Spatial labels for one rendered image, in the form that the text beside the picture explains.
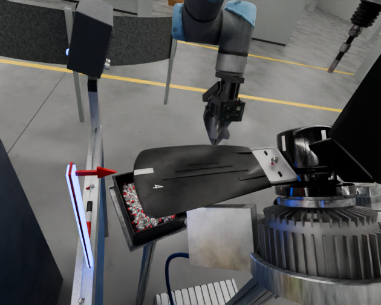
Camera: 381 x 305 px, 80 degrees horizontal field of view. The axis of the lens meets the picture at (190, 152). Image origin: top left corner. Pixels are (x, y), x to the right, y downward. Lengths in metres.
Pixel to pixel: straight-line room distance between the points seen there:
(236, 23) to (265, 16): 6.27
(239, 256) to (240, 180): 0.20
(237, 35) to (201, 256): 0.51
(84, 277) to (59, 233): 1.07
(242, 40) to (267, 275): 0.49
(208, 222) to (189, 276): 1.06
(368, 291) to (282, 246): 0.12
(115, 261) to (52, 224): 0.48
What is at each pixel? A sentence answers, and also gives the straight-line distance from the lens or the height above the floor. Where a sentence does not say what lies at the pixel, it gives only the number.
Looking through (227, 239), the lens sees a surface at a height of 1.01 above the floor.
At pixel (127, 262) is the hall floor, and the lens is 1.57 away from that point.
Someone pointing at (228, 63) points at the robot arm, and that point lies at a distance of 0.60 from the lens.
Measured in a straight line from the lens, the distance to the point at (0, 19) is 2.27.
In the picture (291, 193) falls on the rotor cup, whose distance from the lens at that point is 0.47.
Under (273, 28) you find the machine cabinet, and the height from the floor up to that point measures 0.35.
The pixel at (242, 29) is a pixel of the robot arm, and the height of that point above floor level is 1.34.
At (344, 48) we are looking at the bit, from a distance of 0.38.
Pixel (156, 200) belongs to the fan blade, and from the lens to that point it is 0.34.
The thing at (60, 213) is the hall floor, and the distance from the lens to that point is 1.79.
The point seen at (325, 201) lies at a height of 1.18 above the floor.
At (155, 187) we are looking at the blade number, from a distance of 0.36.
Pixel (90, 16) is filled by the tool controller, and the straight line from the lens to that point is 0.85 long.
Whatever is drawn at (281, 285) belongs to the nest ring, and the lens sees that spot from 0.45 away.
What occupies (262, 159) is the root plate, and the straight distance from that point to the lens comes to 0.47.
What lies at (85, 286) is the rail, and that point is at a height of 0.86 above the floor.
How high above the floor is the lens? 1.46
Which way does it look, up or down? 41 degrees down
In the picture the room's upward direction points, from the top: 15 degrees clockwise
